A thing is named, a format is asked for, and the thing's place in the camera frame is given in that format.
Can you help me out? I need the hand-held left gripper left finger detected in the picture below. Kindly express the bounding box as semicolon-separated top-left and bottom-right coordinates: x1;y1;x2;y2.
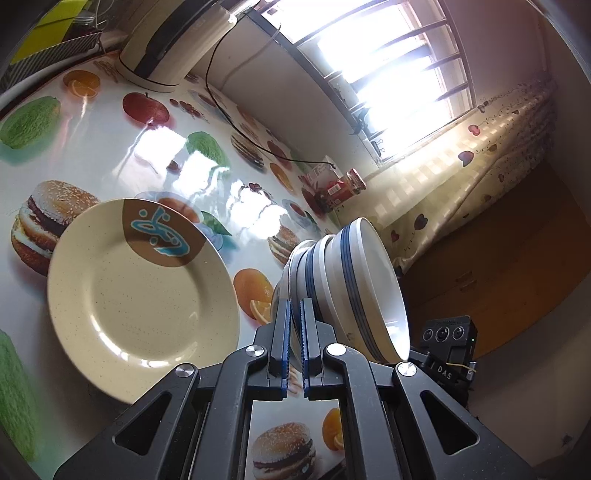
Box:
53;298;293;480

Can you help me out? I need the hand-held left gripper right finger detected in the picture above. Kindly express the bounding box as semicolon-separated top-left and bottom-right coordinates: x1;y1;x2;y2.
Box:
300;298;536;480

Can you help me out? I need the stainless steel bowl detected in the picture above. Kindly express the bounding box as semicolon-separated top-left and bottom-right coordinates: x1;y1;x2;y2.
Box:
270;240;315;365

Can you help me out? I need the white bowl with blue stripes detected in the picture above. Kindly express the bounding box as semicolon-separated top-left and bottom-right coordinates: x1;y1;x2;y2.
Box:
295;233;345;333
323;217;411;363

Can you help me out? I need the cream plate with blue print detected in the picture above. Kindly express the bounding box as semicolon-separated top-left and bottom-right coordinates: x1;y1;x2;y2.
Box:
47;198;241;406

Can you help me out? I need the brown wooden cabinet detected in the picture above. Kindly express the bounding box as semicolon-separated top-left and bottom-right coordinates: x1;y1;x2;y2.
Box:
397;152;591;361

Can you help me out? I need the red and white carton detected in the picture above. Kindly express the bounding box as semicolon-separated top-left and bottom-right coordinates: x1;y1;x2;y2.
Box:
302;162;352;208

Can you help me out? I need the red lidded jar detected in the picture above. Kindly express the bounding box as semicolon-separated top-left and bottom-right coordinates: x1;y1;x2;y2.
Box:
344;168;367;195

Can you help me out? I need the cream heart print curtain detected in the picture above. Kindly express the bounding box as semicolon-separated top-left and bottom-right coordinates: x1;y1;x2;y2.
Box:
332;78;559;273

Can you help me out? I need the food print tablecloth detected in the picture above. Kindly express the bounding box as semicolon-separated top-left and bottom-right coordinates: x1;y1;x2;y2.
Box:
0;51;352;480

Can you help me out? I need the barred window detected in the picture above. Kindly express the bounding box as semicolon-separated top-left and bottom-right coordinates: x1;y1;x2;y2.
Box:
259;0;476;167

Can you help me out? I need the white and black electric kettle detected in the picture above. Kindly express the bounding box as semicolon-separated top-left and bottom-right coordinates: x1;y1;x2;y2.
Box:
117;0;236;93

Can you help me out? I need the zigzag patterned tray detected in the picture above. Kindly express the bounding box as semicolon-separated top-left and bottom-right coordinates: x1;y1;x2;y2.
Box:
0;30;102;90

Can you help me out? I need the green cardboard box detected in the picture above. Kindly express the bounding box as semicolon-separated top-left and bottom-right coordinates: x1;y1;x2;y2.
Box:
9;0;88;65

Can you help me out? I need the black power cable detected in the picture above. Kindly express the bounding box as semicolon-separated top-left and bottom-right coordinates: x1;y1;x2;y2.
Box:
205;16;334;166

